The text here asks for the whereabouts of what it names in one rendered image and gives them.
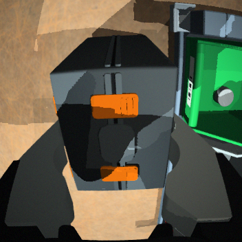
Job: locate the grey metal disc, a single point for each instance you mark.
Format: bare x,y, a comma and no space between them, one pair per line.
224,96

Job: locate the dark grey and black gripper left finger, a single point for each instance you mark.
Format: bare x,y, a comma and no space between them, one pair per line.
34,196

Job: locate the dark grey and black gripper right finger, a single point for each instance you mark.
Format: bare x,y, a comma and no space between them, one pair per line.
203,193

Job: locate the green open bin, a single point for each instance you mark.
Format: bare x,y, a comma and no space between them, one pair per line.
218,63

